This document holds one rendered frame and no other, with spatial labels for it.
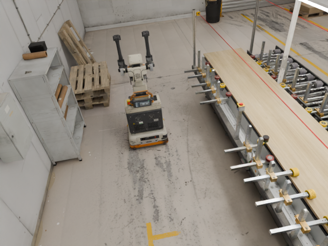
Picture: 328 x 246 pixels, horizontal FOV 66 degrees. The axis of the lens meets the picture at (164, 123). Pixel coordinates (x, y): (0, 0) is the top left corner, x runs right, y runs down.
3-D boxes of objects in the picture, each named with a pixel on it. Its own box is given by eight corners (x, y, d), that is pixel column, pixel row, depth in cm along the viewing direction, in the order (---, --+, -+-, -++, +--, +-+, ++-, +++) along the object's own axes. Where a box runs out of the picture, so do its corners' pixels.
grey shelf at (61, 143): (53, 165, 400) (7, 80, 302) (62, 130, 470) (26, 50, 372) (82, 160, 403) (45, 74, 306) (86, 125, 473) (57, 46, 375)
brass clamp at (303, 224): (302, 234, 195) (304, 231, 192) (292, 218, 205) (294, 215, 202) (309, 232, 195) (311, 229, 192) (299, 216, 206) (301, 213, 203)
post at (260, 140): (253, 171, 273) (260, 139, 243) (252, 169, 276) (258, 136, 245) (256, 171, 273) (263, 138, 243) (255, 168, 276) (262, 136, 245)
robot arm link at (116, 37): (112, 36, 359) (119, 35, 360) (112, 34, 371) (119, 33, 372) (118, 67, 382) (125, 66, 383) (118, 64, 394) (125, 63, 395)
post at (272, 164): (263, 194, 258) (272, 163, 228) (261, 192, 261) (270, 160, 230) (266, 194, 258) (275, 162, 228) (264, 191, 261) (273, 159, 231)
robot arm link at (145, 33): (142, 32, 363) (149, 31, 364) (141, 30, 375) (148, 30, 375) (146, 62, 385) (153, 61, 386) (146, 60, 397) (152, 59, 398)
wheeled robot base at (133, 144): (169, 143, 412) (168, 132, 396) (130, 150, 408) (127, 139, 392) (162, 118, 464) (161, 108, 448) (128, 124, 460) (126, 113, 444)
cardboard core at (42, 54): (21, 55, 338) (44, 51, 340) (23, 52, 344) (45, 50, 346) (24, 61, 343) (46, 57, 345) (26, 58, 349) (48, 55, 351)
